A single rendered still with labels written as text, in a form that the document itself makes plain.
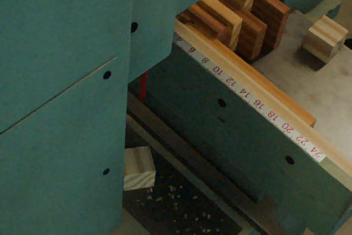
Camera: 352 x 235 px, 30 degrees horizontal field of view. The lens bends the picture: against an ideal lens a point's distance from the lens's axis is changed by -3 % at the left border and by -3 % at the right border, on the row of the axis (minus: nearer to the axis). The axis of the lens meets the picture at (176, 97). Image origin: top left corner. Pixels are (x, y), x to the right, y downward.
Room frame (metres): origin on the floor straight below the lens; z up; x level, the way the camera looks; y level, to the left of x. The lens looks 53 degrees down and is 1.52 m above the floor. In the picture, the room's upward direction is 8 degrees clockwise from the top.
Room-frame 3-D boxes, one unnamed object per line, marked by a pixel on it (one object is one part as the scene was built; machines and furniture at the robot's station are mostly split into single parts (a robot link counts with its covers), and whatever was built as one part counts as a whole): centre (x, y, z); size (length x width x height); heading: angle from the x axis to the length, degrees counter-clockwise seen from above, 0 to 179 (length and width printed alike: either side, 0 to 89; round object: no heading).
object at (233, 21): (0.61, 0.01, 0.93); 0.17 x 0.02 x 0.06; 52
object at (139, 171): (0.42, 0.04, 0.82); 0.04 x 0.04 x 0.04; 20
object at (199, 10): (0.60, 0.03, 0.93); 0.18 x 0.02 x 0.05; 52
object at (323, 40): (0.59, -0.17, 0.92); 0.04 x 0.04 x 0.03; 55
